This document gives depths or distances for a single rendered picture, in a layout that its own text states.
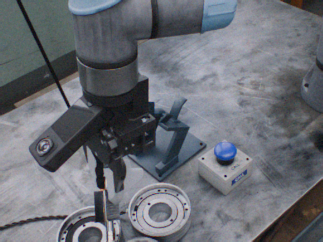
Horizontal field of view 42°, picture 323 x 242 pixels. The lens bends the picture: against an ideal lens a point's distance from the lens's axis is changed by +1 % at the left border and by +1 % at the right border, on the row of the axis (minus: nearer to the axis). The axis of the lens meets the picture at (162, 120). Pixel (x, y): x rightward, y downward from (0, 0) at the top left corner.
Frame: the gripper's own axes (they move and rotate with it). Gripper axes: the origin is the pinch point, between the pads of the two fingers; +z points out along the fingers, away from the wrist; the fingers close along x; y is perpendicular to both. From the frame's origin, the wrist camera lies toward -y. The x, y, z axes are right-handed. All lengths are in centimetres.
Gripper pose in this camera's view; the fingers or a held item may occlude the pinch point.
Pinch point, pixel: (105, 193)
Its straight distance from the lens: 67.5
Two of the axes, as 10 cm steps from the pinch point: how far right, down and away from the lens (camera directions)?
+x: -6.3, -5.0, 6.0
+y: 7.8, -3.8, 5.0
